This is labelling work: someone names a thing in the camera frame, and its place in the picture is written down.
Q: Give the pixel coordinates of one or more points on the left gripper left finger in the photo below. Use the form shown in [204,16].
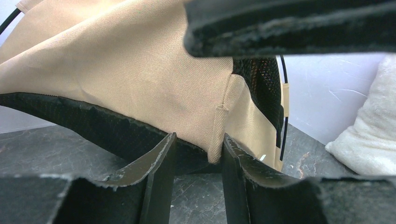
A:
[139,193]

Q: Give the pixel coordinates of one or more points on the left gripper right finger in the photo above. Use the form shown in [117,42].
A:
[255,193]

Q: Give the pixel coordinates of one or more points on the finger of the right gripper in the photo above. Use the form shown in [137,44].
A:
[253,28]

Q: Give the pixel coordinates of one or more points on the tan pet tent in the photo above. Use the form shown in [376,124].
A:
[116,72]

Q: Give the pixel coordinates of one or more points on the black tent pole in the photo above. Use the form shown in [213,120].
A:
[284,90]

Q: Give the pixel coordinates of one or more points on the white fluffy pet cushion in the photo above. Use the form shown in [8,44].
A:
[368,147]

